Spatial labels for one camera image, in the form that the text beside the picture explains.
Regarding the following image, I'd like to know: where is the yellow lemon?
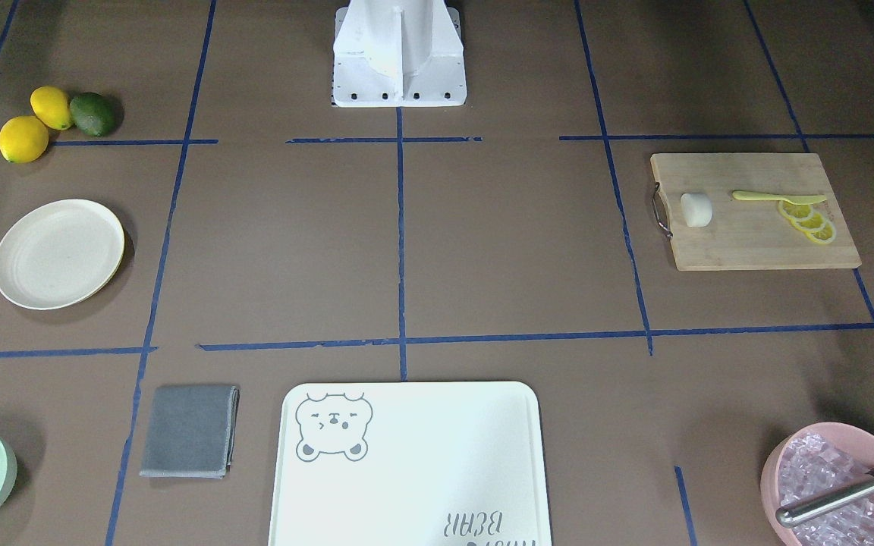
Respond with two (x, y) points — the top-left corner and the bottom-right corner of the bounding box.
(29, 86), (74, 130)
(0, 115), (49, 165)

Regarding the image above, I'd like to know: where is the green avocado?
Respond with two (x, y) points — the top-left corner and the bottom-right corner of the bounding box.
(69, 91), (118, 137)

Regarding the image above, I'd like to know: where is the yellow lemon front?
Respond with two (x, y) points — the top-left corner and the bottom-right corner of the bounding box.
(0, 115), (49, 165)

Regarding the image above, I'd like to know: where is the pink bowl with ice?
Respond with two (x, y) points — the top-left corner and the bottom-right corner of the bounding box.
(760, 422), (874, 545)

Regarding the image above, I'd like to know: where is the grey folded cloth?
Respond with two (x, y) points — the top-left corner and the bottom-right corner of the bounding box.
(139, 384), (240, 479)

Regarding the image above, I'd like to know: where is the steel ice scoop handle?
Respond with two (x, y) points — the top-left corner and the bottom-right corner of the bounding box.
(775, 467), (874, 529)

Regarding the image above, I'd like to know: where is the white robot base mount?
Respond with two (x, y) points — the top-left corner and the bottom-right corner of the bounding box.
(331, 1), (467, 108)

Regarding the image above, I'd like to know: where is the yellow plastic knife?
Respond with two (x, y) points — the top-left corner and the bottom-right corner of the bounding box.
(731, 190), (828, 206)

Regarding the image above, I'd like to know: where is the cream round plate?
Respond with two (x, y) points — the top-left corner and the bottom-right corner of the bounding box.
(0, 199), (126, 311)

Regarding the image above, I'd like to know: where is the wooden cutting board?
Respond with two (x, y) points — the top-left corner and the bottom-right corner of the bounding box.
(651, 152), (863, 271)

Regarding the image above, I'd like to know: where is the yellow lemon back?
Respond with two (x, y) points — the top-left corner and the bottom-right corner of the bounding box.
(29, 86), (74, 130)

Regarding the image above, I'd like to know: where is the white bear tray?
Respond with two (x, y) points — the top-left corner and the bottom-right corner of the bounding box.
(268, 381), (554, 545)

